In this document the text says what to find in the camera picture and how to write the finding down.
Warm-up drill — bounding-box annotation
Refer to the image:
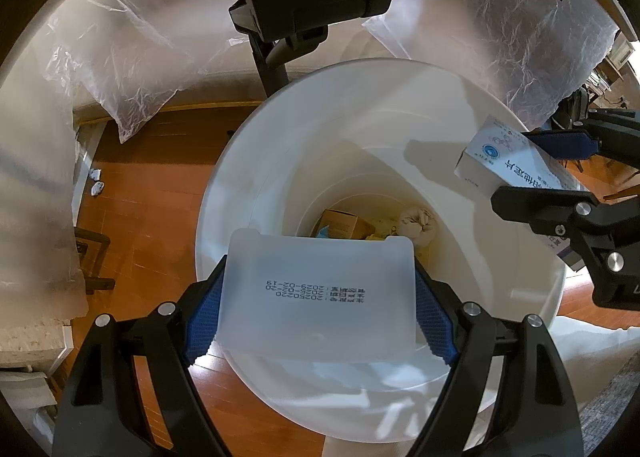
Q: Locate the white medicine box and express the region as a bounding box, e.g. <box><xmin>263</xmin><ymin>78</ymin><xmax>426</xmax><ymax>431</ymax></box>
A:
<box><xmin>453</xmin><ymin>114</ymin><xmax>589</xmax><ymax>272</ymax></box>

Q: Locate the paper towel ball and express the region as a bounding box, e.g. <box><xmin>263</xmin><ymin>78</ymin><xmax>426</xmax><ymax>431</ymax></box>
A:
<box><xmin>397</xmin><ymin>207</ymin><xmax>438</xmax><ymax>249</ymax></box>

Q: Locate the translucent white plastic box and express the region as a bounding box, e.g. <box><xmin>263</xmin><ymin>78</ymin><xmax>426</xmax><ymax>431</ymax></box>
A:
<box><xmin>216</xmin><ymin>229</ymin><xmax>416</xmax><ymax>363</ymax></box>

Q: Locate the white trash bin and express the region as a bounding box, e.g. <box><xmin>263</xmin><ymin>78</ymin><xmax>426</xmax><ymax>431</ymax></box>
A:
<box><xmin>195</xmin><ymin>60</ymin><xmax>565</xmax><ymax>443</ymax></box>

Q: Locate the grey rug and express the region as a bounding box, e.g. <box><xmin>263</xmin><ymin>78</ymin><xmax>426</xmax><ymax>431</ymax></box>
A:
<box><xmin>579</xmin><ymin>352</ymin><xmax>639</xmax><ymax>456</ymax></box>

